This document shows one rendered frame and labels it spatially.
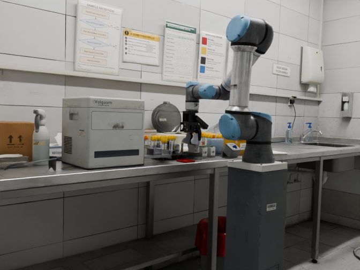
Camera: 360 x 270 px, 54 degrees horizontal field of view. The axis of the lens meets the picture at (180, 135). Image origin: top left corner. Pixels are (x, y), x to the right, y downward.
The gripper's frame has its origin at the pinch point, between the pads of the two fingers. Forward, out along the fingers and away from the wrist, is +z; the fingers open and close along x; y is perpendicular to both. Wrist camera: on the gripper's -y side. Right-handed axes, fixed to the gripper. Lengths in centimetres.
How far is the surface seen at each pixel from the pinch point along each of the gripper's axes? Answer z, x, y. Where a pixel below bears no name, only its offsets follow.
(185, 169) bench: 8.9, 11.4, 16.1
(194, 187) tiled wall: 38, -56, -56
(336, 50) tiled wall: -91, -39, -241
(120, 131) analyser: -10, 7, 51
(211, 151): 2.4, 1.3, -12.5
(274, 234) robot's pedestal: 36, 48, -6
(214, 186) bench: 20.5, 8.7, -7.8
